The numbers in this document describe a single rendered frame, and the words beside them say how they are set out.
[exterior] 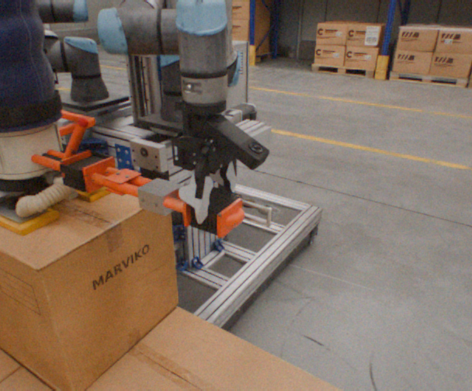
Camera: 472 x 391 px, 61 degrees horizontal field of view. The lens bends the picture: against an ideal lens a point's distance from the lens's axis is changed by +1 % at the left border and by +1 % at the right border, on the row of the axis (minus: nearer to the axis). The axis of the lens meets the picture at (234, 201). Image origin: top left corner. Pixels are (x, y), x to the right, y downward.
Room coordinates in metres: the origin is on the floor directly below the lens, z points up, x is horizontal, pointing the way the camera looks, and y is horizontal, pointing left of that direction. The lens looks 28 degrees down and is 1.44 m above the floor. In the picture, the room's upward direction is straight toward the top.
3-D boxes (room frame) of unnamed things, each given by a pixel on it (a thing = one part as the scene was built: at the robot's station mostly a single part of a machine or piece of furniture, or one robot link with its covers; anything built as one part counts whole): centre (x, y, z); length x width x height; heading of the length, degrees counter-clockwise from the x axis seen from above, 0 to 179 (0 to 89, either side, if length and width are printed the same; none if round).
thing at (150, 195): (0.73, 0.15, 1.07); 0.07 x 0.07 x 0.04; 58
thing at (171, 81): (1.41, 0.18, 1.20); 0.13 x 0.12 x 0.14; 90
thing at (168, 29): (0.77, 0.07, 1.37); 0.11 x 0.11 x 0.08; 0
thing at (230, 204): (0.65, 0.04, 1.07); 0.08 x 0.07 x 0.05; 58
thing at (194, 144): (0.67, 0.06, 1.21); 0.09 x 0.08 x 0.12; 58
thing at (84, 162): (0.84, 0.33, 1.07); 0.10 x 0.08 x 0.06; 148
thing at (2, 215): (0.90, 0.59, 0.97); 0.34 x 0.10 x 0.05; 58
